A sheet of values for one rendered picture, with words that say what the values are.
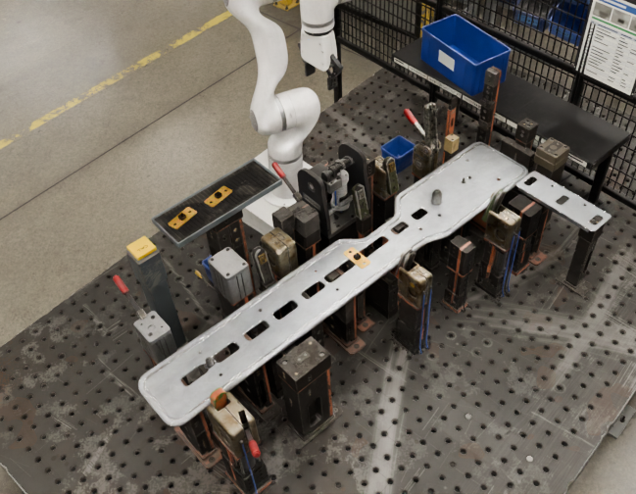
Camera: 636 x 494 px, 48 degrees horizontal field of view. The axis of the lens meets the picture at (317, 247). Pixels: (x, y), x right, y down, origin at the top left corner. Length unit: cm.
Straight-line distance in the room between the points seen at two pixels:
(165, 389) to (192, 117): 268
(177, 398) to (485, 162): 124
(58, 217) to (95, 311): 150
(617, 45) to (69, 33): 389
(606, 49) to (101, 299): 184
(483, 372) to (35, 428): 135
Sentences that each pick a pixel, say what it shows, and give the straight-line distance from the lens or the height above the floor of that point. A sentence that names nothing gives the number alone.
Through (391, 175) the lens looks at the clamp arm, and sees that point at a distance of 227.
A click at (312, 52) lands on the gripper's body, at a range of 192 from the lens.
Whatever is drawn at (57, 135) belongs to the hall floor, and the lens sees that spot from 449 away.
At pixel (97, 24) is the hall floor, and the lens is 546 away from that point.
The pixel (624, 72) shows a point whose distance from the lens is 251.
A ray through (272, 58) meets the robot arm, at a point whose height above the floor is 134.
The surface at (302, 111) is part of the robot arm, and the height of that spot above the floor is 117.
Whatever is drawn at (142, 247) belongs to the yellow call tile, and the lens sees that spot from 200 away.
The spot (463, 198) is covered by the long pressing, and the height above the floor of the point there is 100.
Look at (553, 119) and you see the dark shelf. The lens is 259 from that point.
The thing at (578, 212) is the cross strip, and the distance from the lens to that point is 231.
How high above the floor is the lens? 257
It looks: 48 degrees down
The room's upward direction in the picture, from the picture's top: 5 degrees counter-clockwise
